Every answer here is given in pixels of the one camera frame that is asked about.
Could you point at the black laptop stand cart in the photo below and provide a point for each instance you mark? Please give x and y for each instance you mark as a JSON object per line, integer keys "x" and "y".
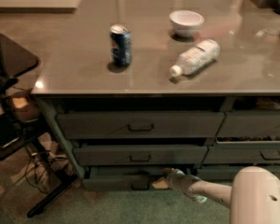
{"x": 14, "y": 133}

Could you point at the brown box with label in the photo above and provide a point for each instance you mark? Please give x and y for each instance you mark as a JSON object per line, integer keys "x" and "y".
{"x": 24, "y": 106}

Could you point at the clear plastic water bottle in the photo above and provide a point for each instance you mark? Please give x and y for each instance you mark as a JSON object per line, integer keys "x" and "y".
{"x": 195, "y": 58}

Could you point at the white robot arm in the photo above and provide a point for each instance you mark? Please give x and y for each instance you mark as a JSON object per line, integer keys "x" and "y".
{"x": 253, "y": 197}

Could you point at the blue Pepsi soda can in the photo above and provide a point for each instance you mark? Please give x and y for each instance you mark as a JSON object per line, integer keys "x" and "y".
{"x": 121, "y": 43}

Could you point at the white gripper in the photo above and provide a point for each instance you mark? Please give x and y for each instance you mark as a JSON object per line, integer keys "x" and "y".
{"x": 178, "y": 181}

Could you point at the grey drawer cabinet frame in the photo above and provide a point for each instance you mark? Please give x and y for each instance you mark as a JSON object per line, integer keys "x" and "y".
{"x": 54, "y": 104}

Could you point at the grey drawer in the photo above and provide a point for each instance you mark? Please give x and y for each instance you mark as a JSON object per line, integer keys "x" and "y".
{"x": 252, "y": 152}
{"x": 123, "y": 178}
{"x": 139, "y": 154}
{"x": 227, "y": 173}
{"x": 250, "y": 123}
{"x": 145, "y": 124}

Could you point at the white ceramic bowl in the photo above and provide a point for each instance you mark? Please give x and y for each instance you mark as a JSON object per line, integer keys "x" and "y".
{"x": 186, "y": 23}

